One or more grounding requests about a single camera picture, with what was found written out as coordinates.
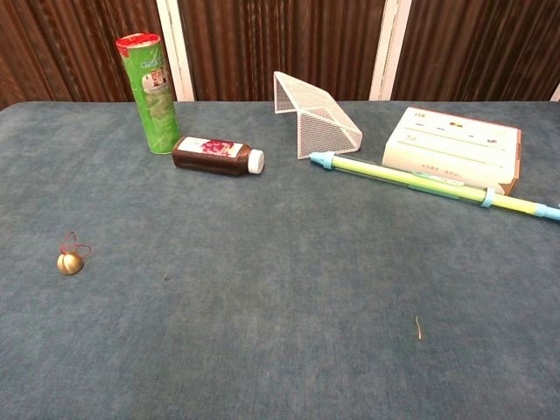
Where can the blue table cloth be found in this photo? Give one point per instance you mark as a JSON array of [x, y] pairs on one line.
[[280, 280]]

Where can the green blue water pump toy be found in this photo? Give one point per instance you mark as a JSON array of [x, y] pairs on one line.
[[420, 179]]

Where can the white partition post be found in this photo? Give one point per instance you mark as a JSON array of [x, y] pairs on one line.
[[175, 48], [389, 48]]

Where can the brown slatted partition panel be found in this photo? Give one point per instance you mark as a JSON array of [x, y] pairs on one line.
[[284, 39], [481, 48], [74, 48]]

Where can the green chips can red lid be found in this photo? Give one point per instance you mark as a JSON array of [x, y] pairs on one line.
[[154, 105]]

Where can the white cardboard box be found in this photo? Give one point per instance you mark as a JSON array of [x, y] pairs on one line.
[[455, 146]]

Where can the brown bottle white cap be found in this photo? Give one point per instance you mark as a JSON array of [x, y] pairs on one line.
[[210, 156]]

